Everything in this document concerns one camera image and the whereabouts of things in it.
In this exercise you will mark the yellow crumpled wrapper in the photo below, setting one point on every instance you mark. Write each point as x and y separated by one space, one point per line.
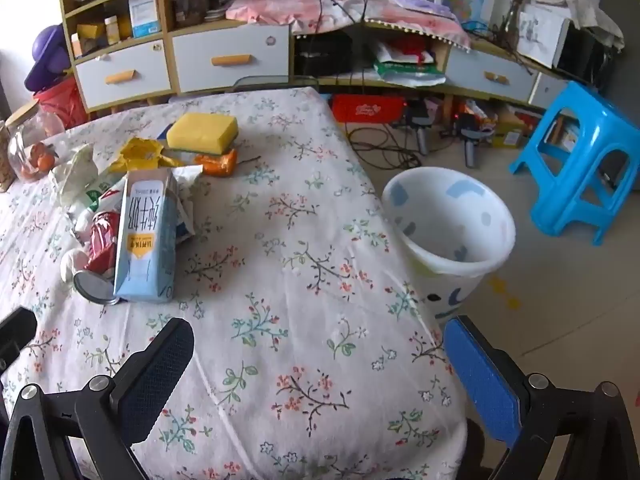
140 152

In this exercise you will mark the orange snack wrapper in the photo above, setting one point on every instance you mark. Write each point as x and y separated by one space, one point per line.
217 162

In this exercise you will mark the green white bag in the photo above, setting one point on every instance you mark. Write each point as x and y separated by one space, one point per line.
407 70

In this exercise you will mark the white printed wrapper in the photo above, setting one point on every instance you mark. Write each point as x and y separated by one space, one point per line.
185 180

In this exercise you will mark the red drink can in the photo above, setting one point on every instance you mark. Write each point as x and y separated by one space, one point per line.
102 240

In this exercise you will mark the white patterned plastic bin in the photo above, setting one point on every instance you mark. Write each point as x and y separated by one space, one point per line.
450 195

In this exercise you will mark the black grey hand tool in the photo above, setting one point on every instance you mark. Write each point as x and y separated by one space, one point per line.
470 142
422 132

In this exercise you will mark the glass jar wooden lid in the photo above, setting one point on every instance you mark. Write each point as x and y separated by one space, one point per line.
25 150

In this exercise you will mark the white drawing board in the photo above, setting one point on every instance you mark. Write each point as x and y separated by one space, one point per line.
542 35

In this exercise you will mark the wooden shelf cabinet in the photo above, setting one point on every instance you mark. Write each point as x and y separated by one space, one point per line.
168 60

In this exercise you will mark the cardboard box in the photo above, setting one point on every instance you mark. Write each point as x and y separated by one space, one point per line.
507 132

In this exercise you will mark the floral tablecloth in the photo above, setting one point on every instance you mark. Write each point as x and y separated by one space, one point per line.
300 260

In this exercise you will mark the white tissue ball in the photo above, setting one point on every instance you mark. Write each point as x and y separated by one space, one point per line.
70 265

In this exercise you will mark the yellow sponge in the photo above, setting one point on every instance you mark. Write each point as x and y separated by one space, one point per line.
202 132

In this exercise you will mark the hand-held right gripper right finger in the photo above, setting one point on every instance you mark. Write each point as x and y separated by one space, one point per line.
475 375

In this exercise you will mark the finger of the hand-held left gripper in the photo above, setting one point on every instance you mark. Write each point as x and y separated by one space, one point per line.
17 332

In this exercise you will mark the light blue milk carton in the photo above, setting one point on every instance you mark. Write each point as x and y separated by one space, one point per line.
145 240

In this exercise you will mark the purple toy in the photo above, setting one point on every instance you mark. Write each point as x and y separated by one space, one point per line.
45 60

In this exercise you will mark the black appliance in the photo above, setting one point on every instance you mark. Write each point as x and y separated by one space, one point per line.
587 57

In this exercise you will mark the dry twig bunch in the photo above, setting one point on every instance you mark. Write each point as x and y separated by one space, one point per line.
520 10

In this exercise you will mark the white box blue label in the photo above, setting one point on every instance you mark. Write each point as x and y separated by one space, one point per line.
145 15

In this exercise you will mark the pink floral cloth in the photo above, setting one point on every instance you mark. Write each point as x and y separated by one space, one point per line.
400 15

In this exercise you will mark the red plastic bag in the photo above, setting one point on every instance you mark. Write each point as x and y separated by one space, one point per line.
62 102

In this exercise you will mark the yellow bottle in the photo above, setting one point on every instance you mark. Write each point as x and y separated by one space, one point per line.
112 30

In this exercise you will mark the white plastic packet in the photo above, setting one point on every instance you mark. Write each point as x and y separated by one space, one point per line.
72 170

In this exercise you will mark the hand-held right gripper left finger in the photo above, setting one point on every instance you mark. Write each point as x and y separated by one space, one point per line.
161 367

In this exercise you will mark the blue plastic stool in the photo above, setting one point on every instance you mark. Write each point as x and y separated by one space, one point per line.
585 110

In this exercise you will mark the red flat box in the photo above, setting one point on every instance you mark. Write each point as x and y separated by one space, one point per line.
367 107

